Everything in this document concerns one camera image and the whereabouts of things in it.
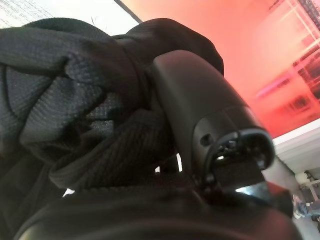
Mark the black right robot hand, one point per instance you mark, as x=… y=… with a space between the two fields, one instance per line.
x=200 y=100

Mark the black garment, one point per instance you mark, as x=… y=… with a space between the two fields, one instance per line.
x=75 y=100

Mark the grey patterned rug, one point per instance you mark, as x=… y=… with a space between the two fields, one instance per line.
x=22 y=12

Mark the red glowing wall panel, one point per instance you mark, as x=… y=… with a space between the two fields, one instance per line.
x=200 y=25

